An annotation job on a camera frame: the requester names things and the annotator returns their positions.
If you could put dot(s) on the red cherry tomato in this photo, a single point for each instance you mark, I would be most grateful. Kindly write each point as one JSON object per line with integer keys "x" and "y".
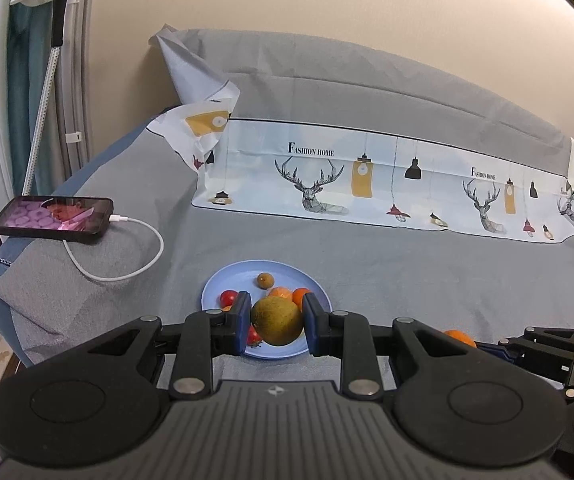
{"x": 228, "y": 298}
{"x": 253, "y": 338}

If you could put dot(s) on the plastic orange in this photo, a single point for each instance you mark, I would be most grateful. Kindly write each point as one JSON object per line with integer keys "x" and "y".
{"x": 280, "y": 292}

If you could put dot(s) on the black smartphone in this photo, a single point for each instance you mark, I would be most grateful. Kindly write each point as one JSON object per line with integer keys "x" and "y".
{"x": 70, "y": 218}

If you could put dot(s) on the mandarin orange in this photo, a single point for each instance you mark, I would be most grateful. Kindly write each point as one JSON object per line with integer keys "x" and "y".
{"x": 462, "y": 337}
{"x": 298, "y": 296}

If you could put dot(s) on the deer print white cloth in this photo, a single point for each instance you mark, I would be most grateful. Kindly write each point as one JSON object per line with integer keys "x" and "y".
{"x": 306, "y": 127}

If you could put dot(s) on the blue plastic plate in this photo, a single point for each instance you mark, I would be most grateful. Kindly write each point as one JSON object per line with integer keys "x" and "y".
{"x": 240, "y": 276}

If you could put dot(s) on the grey sofa cover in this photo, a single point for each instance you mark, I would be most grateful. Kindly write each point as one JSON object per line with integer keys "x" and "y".
{"x": 54, "y": 296}

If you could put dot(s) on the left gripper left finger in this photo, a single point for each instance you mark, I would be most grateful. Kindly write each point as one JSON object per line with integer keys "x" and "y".
{"x": 103, "y": 398}

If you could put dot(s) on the yellow green longan fruit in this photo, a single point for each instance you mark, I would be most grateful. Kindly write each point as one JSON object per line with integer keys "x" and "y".
{"x": 277, "y": 320}

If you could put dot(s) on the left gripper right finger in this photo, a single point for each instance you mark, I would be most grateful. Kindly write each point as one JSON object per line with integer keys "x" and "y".
{"x": 454, "y": 401}

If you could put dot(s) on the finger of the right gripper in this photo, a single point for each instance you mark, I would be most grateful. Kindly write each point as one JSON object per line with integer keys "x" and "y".
{"x": 497, "y": 350}

